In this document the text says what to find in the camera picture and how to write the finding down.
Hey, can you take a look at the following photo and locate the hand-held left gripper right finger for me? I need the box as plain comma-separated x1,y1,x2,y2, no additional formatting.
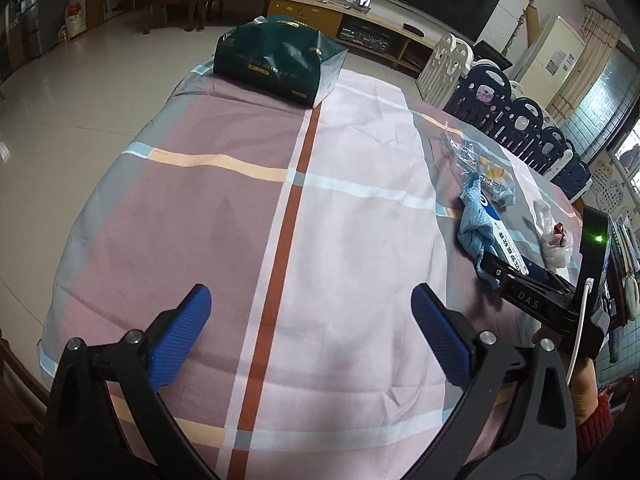
410,282,581,480

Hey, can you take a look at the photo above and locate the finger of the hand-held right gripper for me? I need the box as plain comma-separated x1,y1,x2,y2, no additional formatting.
476,253,521,290
521,258,577,293

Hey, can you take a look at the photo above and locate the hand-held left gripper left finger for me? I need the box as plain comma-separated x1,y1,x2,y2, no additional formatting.
42,283,221,480

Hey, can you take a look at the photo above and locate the white and blue long box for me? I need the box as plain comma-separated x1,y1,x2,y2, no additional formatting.
472,185,532,277

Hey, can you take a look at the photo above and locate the light blue cloth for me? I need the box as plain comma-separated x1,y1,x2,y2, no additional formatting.
456,172,504,291

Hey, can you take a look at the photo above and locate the dark green gift bag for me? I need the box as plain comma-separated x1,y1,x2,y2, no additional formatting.
213,15,350,110

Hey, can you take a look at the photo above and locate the person's right forearm red sleeve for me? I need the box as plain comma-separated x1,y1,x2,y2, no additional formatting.
574,394,617,457

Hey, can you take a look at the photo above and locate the person's right hand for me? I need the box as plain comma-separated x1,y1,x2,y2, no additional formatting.
531,327,599,427

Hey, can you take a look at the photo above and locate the white crumpled plastic bag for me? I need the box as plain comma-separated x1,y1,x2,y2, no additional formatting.
531,200,576,269

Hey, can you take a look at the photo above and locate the clear plastic wrapper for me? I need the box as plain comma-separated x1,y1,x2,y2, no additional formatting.
441,120,517,209

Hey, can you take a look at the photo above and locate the plaid tablecloth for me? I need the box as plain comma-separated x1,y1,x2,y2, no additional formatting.
36,55,587,480

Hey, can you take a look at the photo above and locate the carved red wooden chair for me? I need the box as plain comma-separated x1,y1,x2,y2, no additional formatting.
0,330,52,480

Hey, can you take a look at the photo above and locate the white plastic chair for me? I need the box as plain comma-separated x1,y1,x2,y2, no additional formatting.
415,33,474,112

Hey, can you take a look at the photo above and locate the cream standing air conditioner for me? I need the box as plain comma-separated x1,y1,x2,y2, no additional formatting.
509,13,587,112

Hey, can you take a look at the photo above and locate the wooden television cabinet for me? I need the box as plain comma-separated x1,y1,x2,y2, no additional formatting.
265,0,439,74

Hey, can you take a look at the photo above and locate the dark wooden armchair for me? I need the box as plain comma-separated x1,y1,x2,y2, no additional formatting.
139,0,207,37

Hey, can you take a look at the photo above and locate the white sack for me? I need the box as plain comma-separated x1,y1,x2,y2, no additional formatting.
64,3,88,39

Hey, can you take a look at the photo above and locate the grey refrigerator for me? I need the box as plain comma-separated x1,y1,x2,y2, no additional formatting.
4,0,44,62

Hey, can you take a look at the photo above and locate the white charging cable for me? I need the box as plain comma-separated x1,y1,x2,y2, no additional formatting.
565,277,597,377

